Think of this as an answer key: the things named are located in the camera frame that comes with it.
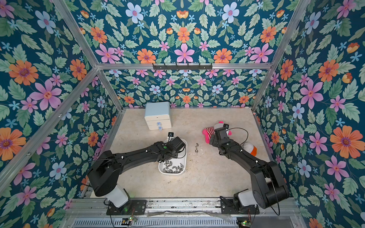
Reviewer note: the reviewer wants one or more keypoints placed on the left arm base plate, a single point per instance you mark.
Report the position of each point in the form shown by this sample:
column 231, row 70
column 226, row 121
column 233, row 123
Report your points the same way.
column 132, row 207

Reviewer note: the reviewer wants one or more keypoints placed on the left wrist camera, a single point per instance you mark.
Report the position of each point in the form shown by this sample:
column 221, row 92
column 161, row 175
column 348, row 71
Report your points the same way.
column 170, row 134

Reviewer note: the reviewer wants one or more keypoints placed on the pile of wing nuts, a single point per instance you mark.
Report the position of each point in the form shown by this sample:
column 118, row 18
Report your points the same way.
column 170, row 167

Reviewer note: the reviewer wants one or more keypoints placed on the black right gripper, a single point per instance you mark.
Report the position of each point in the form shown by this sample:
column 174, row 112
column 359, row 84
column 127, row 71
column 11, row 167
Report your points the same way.
column 215, row 137

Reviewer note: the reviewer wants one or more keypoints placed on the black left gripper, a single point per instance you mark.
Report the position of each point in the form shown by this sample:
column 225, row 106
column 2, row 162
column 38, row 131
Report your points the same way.
column 176, row 154

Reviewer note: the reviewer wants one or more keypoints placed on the pink white striped plush toy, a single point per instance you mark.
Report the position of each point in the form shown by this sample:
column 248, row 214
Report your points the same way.
column 210, row 131

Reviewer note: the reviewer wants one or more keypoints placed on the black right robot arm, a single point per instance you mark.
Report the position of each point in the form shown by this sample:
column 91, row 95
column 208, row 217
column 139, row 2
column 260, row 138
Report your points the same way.
column 267, row 183

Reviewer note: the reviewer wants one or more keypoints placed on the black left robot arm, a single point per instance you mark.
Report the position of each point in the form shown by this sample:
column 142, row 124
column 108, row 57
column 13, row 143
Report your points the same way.
column 105, row 171

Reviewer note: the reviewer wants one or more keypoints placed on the white storage tray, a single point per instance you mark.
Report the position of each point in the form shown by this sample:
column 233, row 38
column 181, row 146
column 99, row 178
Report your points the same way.
column 181, row 158

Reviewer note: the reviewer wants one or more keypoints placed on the black hook rail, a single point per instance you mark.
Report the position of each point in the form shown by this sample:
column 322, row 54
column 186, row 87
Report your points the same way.
column 177, row 67

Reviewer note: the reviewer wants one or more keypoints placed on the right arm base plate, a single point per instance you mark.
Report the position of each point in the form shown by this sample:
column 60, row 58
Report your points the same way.
column 239, row 205

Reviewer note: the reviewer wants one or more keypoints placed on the pale blue drawer box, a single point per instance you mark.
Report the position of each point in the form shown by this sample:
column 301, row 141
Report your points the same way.
column 157, row 116

